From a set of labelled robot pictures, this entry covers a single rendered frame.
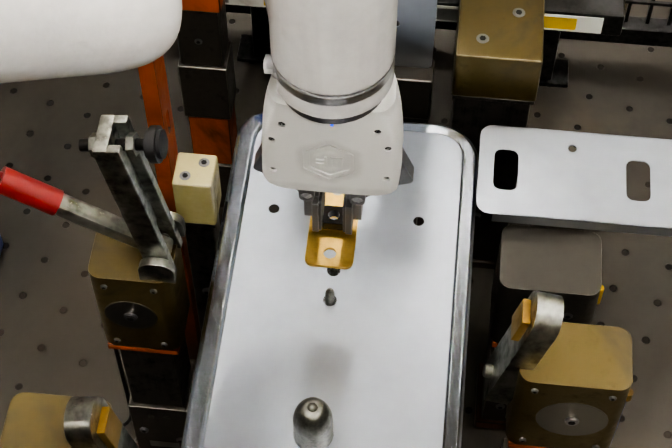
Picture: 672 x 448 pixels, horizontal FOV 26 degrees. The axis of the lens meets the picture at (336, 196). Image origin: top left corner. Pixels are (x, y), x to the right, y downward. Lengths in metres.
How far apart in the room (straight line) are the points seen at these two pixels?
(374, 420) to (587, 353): 0.18
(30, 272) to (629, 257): 0.67
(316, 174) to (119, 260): 0.24
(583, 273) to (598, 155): 0.12
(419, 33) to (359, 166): 0.35
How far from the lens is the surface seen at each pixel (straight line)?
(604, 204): 1.33
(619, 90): 1.80
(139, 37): 0.83
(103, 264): 1.23
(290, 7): 0.91
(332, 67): 0.94
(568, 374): 1.18
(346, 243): 1.14
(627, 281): 1.64
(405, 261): 1.27
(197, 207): 1.27
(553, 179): 1.34
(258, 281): 1.26
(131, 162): 1.14
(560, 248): 1.32
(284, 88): 0.98
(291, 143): 1.03
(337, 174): 1.05
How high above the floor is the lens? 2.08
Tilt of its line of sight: 55 degrees down
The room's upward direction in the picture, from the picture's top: straight up
